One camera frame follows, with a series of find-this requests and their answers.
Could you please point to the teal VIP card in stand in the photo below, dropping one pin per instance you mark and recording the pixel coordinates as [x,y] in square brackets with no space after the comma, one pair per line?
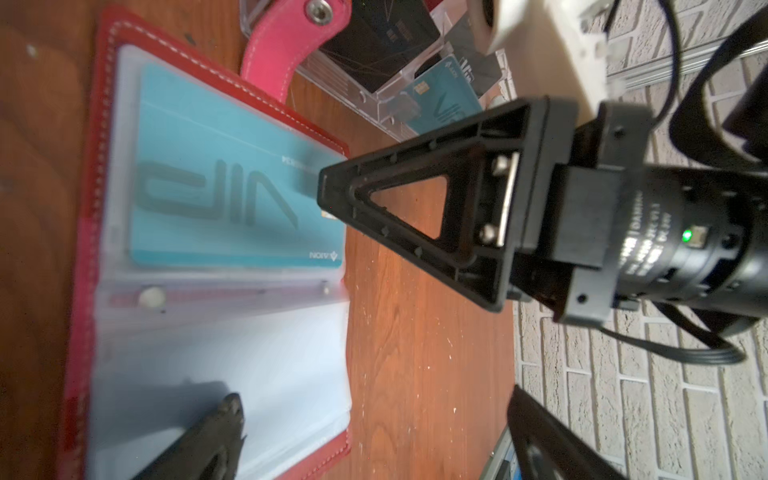
[439,97]

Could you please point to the black logo Vip card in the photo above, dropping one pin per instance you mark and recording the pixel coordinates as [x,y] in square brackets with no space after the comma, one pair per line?
[482,72]

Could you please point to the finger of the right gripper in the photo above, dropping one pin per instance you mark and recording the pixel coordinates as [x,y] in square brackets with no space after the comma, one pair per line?
[497,167]

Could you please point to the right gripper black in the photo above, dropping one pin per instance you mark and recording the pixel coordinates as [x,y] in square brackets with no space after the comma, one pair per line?
[604,230]

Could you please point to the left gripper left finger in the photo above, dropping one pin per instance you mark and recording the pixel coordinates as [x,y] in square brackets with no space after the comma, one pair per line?
[209,450]

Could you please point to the clear acrylic card display stand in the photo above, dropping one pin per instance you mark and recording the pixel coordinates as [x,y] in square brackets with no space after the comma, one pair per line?
[407,67]

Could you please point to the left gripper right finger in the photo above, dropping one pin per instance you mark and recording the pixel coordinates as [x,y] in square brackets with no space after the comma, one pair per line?
[546,448]

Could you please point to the aluminium rail frame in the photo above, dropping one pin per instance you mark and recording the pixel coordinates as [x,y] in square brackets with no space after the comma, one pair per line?
[502,463]

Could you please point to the red leather card holder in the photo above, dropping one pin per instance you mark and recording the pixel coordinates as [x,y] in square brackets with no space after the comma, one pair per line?
[209,316]

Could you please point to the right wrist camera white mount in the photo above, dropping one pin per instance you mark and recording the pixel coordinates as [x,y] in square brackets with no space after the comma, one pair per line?
[548,47]

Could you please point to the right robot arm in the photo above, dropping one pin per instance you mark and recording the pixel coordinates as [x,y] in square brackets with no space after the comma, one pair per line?
[716,120]

